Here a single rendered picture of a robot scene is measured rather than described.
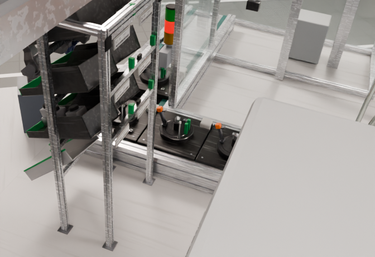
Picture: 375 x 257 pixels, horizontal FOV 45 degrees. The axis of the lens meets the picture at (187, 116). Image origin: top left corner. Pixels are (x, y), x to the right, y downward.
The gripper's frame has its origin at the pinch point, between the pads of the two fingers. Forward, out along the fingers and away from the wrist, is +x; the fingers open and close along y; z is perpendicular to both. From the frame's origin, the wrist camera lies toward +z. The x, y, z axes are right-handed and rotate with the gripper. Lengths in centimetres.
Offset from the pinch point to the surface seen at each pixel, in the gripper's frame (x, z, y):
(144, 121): 28.9, 28.9, 5.5
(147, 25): 125, -84, 266
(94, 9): -41, 36, -41
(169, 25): -8.4, 32.3, 21.6
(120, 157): 35.5, 26.4, -11.7
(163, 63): 7.0, 31.5, 18.0
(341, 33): 19, 98, 110
